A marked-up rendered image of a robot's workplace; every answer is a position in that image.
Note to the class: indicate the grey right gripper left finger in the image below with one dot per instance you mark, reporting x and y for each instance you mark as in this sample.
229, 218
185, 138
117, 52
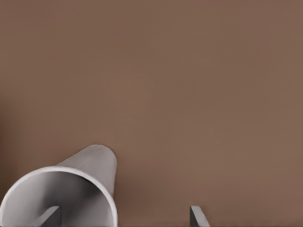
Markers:
50, 217

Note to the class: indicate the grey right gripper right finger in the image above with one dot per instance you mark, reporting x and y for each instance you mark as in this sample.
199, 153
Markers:
198, 216

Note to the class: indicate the white IKEA cup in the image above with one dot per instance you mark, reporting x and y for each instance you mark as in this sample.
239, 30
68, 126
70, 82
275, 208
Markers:
90, 179

